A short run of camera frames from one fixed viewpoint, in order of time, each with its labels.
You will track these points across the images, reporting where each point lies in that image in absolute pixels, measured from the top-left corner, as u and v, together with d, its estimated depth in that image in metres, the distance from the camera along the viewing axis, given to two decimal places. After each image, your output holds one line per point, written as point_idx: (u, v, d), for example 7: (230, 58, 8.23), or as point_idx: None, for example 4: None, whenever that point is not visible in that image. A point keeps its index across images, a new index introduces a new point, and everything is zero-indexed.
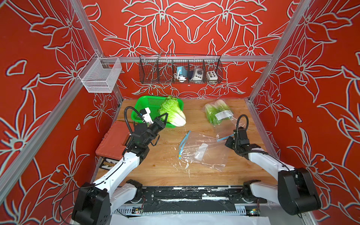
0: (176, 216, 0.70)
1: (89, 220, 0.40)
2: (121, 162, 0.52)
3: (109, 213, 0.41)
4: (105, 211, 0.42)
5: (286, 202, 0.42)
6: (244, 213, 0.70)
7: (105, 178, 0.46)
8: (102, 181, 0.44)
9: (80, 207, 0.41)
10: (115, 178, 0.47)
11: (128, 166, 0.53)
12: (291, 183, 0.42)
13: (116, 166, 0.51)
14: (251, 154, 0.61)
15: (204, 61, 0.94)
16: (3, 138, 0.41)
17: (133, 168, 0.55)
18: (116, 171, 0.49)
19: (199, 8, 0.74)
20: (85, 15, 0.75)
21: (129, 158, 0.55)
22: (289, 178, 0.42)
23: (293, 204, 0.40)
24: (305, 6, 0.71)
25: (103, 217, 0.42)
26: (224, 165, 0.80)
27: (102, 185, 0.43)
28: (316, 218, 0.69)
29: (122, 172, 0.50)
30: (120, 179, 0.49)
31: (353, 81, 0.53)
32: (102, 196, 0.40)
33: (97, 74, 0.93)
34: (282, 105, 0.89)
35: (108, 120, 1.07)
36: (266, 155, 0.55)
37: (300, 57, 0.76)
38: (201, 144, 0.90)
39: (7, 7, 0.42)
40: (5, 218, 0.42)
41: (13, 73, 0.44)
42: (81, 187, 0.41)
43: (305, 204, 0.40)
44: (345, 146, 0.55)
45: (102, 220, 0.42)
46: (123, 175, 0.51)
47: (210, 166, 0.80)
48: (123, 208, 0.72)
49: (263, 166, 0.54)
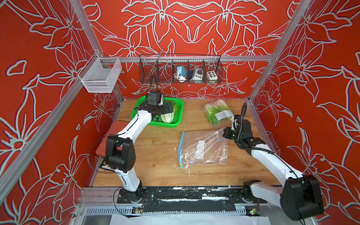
0: (176, 216, 0.70)
1: (120, 162, 0.48)
2: (136, 118, 0.58)
3: (135, 157, 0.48)
4: (132, 155, 0.51)
5: (289, 207, 0.42)
6: (244, 213, 0.70)
7: (126, 130, 0.52)
8: (124, 132, 0.51)
9: (111, 153, 0.48)
10: (134, 130, 0.53)
11: (143, 120, 0.58)
12: (298, 192, 0.39)
13: (132, 121, 0.56)
14: (254, 151, 0.57)
15: (204, 61, 0.94)
16: (3, 138, 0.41)
17: (146, 124, 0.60)
18: (133, 124, 0.54)
19: (199, 8, 0.74)
20: (85, 15, 0.75)
21: (142, 114, 0.60)
22: (298, 187, 0.40)
23: (297, 211, 0.39)
24: (305, 6, 0.71)
25: (131, 160, 0.51)
26: (226, 157, 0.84)
27: (124, 134, 0.50)
28: (317, 218, 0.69)
29: (139, 125, 0.56)
30: (138, 131, 0.57)
31: (353, 81, 0.53)
32: (128, 142, 0.47)
33: (97, 74, 0.93)
34: (282, 105, 0.89)
35: (108, 120, 1.07)
36: (271, 154, 0.52)
37: (300, 57, 0.76)
38: (198, 141, 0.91)
39: (7, 6, 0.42)
40: (5, 218, 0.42)
41: (12, 73, 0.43)
42: (107, 138, 0.48)
43: (308, 212, 0.40)
44: (345, 146, 0.55)
45: (131, 162, 0.51)
46: (139, 128, 0.57)
47: (214, 162, 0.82)
48: (123, 208, 0.72)
49: (266, 165, 0.52)
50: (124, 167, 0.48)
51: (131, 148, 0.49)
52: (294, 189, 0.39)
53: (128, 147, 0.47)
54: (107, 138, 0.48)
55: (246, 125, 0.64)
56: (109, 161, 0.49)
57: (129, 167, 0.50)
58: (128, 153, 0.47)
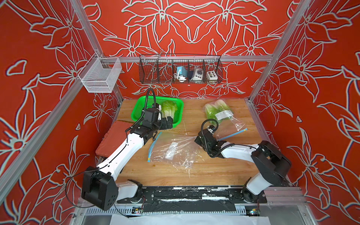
0: (176, 216, 0.70)
1: (98, 199, 0.41)
2: (125, 144, 0.51)
3: (116, 193, 0.46)
4: (112, 192, 0.43)
5: (271, 177, 0.46)
6: (244, 213, 0.70)
7: (108, 161, 0.45)
8: (106, 165, 0.44)
9: (88, 189, 0.43)
10: (119, 161, 0.46)
11: (132, 146, 0.51)
12: (265, 160, 0.46)
13: (119, 148, 0.49)
14: (223, 152, 0.63)
15: (204, 61, 0.94)
16: (3, 138, 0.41)
17: (136, 149, 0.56)
18: (119, 153, 0.48)
19: (199, 8, 0.74)
20: (85, 15, 0.75)
21: (132, 139, 0.53)
22: (262, 156, 0.46)
23: (277, 175, 0.44)
24: (306, 6, 0.71)
25: (111, 197, 0.44)
26: (192, 161, 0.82)
27: (106, 168, 0.43)
28: (317, 218, 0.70)
29: (126, 153, 0.49)
30: (125, 160, 0.49)
31: (353, 81, 0.53)
32: (107, 179, 0.40)
33: (97, 74, 0.93)
34: (282, 105, 0.89)
35: (108, 120, 1.07)
36: (233, 146, 0.59)
37: (300, 57, 0.76)
38: (172, 142, 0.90)
39: (7, 6, 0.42)
40: (5, 218, 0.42)
41: (13, 73, 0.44)
42: (85, 171, 0.41)
43: (282, 169, 0.45)
44: (345, 146, 0.55)
45: (111, 199, 0.44)
46: (126, 156, 0.49)
47: (178, 164, 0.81)
48: (123, 208, 0.72)
49: (237, 156, 0.57)
50: (101, 206, 0.41)
51: (109, 186, 0.41)
52: (260, 159, 0.45)
53: (106, 185, 0.39)
54: (86, 171, 0.41)
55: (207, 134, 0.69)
56: (87, 197, 0.42)
57: (107, 205, 0.42)
58: (105, 191, 0.40)
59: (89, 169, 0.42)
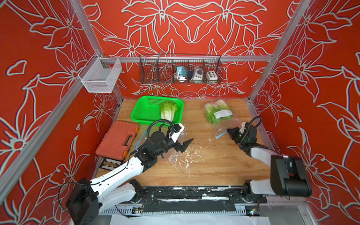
0: (176, 216, 0.70)
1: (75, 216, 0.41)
2: (124, 167, 0.51)
3: (95, 214, 0.45)
4: (92, 213, 0.42)
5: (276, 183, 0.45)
6: (244, 213, 0.70)
7: (101, 180, 0.45)
8: (98, 183, 0.44)
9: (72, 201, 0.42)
10: (111, 183, 0.46)
11: (129, 172, 0.51)
12: (282, 165, 0.45)
13: (118, 169, 0.50)
14: (253, 149, 0.64)
15: (204, 61, 0.94)
16: (3, 138, 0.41)
17: (134, 175, 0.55)
18: (115, 175, 0.48)
19: (199, 7, 0.74)
20: (85, 15, 0.75)
21: (133, 165, 0.53)
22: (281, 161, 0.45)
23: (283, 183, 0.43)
24: (305, 6, 0.71)
25: (89, 217, 0.43)
26: (176, 157, 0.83)
27: (96, 186, 0.43)
28: (317, 218, 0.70)
29: (120, 177, 0.48)
30: (117, 183, 0.49)
31: (353, 81, 0.53)
32: (92, 198, 0.40)
33: (97, 74, 0.93)
34: (282, 105, 0.89)
35: (108, 120, 1.07)
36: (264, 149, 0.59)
37: (300, 57, 0.76)
38: None
39: (7, 6, 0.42)
40: (5, 219, 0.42)
41: (13, 73, 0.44)
42: (77, 182, 0.43)
43: (294, 184, 0.42)
44: (345, 146, 0.55)
45: (88, 220, 0.43)
46: (121, 180, 0.49)
47: (162, 159, 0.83)
48: (123, 208, 0.72)
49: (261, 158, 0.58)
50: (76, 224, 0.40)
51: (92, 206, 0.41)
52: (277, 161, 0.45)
53: (88, 205, 0.39)
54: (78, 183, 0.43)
55: (252, 131, 0.69)
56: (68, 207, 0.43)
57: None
58: (86, 212, 0.40)
59: (82, 181, 0.43)
